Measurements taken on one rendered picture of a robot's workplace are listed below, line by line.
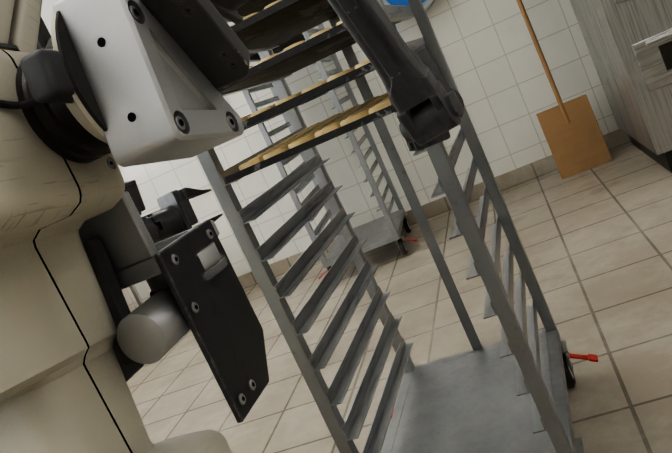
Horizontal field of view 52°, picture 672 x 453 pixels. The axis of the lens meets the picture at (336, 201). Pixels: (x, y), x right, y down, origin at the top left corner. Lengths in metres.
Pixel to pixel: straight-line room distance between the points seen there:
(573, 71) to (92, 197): 4.13
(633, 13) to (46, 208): 3.23
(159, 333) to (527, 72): 4.05
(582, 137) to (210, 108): 3.87
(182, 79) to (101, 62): 0.05
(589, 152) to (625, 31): 1.00
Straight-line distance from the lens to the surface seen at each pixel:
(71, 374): 0.56
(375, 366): 1.89
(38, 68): 0.45
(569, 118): 4.28
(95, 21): 0.46
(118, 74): 0.45
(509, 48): 4.48
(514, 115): 4.51
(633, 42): 3.53
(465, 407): 1.89
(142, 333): 0.57
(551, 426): 1.53
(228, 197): 1.45
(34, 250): 0.55
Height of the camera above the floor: 1.03
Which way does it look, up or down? 8 degrees down
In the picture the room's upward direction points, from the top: 24 degrees counter-clockwise
